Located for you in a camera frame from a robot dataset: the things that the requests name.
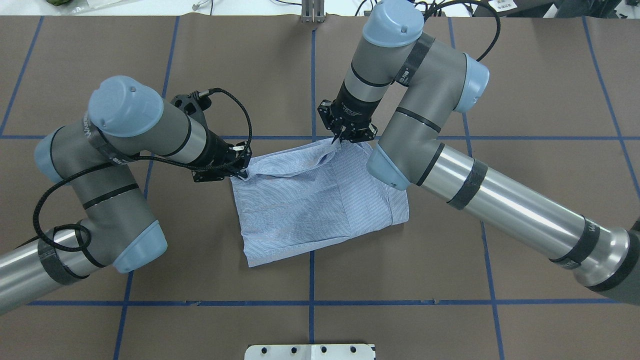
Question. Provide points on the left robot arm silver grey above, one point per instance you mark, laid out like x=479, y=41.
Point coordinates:
x=95, y=214

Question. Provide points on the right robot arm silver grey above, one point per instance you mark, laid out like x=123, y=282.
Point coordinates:
x=440, y=80

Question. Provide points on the aluminium frame post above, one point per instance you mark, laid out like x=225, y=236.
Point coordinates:
x=313, y=11

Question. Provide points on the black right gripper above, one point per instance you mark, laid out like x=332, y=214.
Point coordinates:
x=354, y=109

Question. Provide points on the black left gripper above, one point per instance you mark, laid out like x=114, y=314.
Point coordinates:
x=214, y=149

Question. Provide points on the light blue striped shirt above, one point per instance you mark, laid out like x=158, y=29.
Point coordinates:
x=309, y=197

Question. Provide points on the green cloth bundle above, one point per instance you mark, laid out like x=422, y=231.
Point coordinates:
x=59, y=3

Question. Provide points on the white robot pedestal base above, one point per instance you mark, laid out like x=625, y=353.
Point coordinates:
x=326, y=351

